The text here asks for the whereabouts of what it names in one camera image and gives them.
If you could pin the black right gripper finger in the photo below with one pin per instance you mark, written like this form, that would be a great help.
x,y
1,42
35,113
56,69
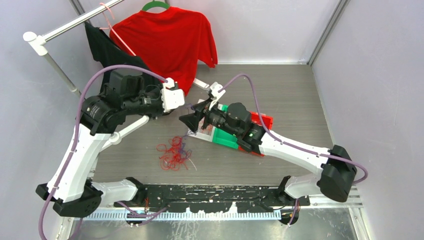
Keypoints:
x,y
201,107
191,120

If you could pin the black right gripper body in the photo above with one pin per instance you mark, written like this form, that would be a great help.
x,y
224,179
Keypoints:
x,y
219,119

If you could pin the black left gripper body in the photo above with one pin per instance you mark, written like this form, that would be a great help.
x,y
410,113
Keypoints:
x,y
146,103

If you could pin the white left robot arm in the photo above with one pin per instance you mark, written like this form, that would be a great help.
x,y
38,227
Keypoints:
x,y
71,191

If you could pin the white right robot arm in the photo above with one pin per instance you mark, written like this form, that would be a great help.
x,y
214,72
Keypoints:
x,y
332,172

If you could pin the white plastic bin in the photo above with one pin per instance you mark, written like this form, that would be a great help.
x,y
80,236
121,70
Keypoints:
x,y
206,134

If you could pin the green plastic bin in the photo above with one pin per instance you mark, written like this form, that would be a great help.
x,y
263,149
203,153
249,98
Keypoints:
x,y
223,138

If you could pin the red t-shirt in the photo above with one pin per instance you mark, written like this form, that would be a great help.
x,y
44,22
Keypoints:
x,y
171,43

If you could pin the black t-shirt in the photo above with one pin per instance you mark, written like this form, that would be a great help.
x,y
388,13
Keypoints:
x,y
107,53

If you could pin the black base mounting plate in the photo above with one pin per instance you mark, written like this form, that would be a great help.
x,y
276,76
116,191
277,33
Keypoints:
x,y
210,199

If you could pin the green clothes hanger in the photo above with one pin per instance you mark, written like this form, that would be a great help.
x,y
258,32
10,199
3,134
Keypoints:
x,y
155,4

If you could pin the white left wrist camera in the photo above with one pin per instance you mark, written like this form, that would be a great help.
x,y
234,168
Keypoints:
x,y
172,97

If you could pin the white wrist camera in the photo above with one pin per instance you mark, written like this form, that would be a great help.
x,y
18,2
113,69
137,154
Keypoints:
x,y
216,91
172,97

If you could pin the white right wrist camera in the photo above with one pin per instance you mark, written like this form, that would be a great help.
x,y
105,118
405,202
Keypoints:
x,y
216,91

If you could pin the white slotted cable duct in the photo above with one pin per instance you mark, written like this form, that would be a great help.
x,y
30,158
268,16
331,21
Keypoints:
x,y
121,214

